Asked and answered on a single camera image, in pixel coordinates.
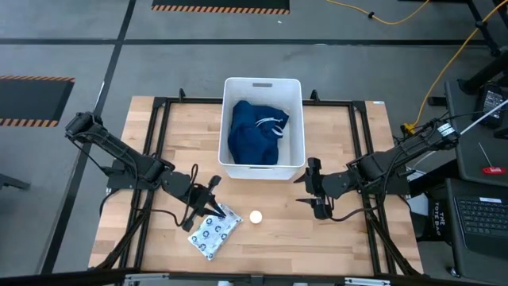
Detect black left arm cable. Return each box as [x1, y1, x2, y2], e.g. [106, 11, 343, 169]
[133, 162, 200, 230]

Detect black hazard striped floor mat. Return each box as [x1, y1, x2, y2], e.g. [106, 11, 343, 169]
[151, 0, 291, 16]
[0, 75, 76, 129]

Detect dark grey laptop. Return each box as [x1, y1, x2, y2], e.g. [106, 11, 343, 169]
[444, 177, 508, 280]

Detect black stand legs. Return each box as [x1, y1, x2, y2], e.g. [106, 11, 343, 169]
[456, 0, 508, 95]

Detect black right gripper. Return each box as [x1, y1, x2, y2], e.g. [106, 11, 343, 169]
[293, 157, 351, 221]

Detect black metal table frame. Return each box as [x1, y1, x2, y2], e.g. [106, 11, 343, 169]
[89, 87, 424, 279]

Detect grey side desk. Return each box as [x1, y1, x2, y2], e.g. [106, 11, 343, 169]
[443, 78, 508, 188]

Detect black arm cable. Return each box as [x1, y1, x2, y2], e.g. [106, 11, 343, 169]
[133, 162, 200, 230]
[328, 196, 383, 222]

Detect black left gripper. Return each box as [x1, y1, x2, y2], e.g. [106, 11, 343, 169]
[181, 175, 229, 233]

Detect yellow extension cable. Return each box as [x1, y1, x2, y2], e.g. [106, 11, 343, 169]
[400, 0, 508, 135]
[325, 0, 431, 26]

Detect black floor stand foot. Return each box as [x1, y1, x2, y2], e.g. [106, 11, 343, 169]
[0, 172, 32, 191]

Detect dark blue drawstring garment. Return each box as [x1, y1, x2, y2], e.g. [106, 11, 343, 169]
[226, 99, 291, 166]

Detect white perforated plastic basket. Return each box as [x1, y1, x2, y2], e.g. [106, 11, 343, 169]
[217, 76, 307, 181]

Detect black power adapter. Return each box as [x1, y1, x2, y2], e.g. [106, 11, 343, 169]
[477, 83, 506, 129]

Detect white thin rod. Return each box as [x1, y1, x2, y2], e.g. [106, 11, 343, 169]
[459, 98, 508, 137]

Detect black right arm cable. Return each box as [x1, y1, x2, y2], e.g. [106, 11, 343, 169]
[328, 196, 383, 222]

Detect red oval sticker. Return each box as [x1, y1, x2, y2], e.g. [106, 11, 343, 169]
[481, 165, 508, 176]

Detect white Vakly printed pouch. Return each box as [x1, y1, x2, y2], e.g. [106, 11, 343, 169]
[187, 203, 244, 262]

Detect black tote bag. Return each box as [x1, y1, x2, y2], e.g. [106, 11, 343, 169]
[425, 197, 452, 242]

